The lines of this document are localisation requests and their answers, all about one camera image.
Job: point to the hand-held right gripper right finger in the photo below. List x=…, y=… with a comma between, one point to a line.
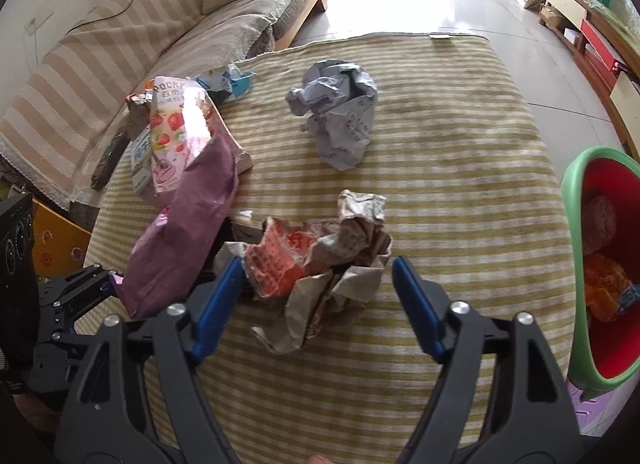
x=417, y=309

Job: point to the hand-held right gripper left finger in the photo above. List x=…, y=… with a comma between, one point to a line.
x=217, y=309

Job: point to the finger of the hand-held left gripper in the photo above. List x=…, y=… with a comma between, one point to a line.
x=55, y=359
x=75, y=289

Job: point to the purple plastic bag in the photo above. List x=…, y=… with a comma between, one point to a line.
x=185, y=224

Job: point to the brown paper bag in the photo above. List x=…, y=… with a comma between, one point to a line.
x=310, y=254

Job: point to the pink strawberry snack box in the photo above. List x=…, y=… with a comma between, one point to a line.
x=175, y=144

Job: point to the orange snack bag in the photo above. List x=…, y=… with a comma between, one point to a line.
x=605, y=289

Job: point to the red bin with green rim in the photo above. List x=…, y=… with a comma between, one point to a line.
x=615, y=349

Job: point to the blue packet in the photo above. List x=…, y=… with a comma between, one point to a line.
x=629, y=299

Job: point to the person's right hand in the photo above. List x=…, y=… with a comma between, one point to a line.
x=318, y=460

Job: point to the brown cardboard box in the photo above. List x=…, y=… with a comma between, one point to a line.
x=55, y=239

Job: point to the striped green tablecloth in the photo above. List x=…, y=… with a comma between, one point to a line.
x=450, y=169

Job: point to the brown round object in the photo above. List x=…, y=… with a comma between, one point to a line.
x=599, y=224

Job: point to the crumpled grey printed paper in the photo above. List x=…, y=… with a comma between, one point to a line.
x=340, y=114

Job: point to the white blue wrapper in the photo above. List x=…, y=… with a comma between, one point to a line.
x=235, y=84

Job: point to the striped beige sofa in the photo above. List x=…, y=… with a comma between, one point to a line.
x=100, y=44

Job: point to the wooden television cabinet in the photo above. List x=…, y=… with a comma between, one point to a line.
x=565, y=2

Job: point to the white wall socket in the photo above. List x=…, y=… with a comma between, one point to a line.
x=32, y=25

